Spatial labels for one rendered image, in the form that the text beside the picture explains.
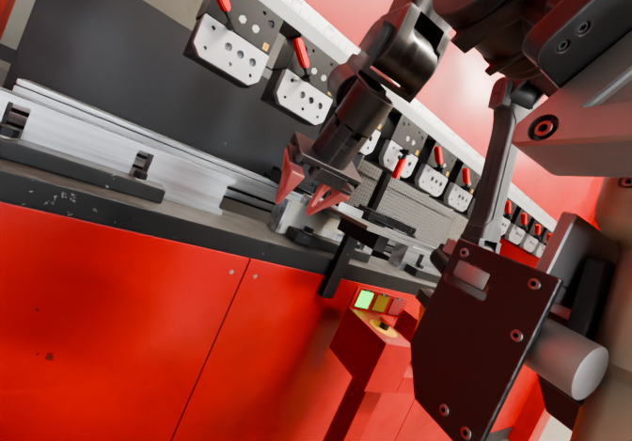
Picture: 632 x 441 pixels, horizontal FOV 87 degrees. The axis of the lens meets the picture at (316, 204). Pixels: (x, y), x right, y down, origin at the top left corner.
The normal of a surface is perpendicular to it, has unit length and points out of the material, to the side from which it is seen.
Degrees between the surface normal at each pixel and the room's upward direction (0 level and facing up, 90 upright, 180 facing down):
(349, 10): 90
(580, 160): 172
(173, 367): 90
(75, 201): 90
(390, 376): 90
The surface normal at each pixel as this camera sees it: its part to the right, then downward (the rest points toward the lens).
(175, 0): 0.40, 0.23
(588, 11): 0.07, 0.73
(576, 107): -0.82, -0.34
